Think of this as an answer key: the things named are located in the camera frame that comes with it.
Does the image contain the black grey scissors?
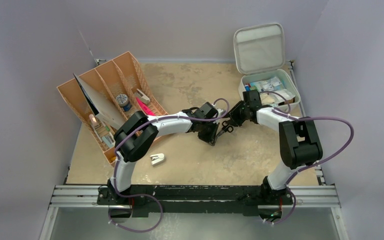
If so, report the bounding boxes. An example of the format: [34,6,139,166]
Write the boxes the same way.
[214,120,235,141]

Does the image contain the beige gauze wrap packet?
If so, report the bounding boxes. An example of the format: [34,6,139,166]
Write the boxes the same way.
[259,93,276,105]

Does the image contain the blue white bandage roll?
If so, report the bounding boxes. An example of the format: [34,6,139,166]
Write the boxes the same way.
[244,85,251,92]

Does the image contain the alcohol pad sachet pair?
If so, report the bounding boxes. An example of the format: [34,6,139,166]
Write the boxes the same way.
[261,76,284,92]

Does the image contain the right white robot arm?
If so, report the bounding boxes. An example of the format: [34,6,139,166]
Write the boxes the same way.
[222,90,323,204]

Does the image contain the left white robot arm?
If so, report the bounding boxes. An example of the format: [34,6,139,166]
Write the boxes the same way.
[107,102,228,205]

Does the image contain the white stapler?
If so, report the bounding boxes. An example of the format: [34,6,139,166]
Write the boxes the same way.
[150,153,166,167]

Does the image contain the grey open storage case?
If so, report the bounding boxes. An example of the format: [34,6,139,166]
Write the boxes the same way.
[233,23,301,112]

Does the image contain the grey stapler in tray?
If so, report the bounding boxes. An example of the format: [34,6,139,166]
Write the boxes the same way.
[134,88,151,105]

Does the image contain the pink desk tray organizer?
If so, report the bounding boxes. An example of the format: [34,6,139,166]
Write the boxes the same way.
[104,99,170,167]

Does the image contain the blue grey tape roll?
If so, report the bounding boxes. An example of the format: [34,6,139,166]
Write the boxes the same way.
[115,93,132,112]

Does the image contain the pink file organizer rack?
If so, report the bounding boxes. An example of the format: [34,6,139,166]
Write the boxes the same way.
[57,51,159,154]

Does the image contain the dark folder in rack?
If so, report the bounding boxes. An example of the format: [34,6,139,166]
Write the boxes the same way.
[73,73,125,130]

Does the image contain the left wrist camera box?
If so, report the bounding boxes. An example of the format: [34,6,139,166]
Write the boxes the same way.
[216,106,230,119]

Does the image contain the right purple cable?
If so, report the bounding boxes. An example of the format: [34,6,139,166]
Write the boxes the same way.
[268,91,355,226]

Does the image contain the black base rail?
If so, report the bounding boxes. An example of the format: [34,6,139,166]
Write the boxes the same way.
[96,184,294,219]

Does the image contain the base loop purple cable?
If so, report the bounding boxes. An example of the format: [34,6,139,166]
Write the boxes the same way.
[107,193,165,233]

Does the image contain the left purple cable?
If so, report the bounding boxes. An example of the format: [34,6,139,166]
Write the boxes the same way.
[110,97,231,200]

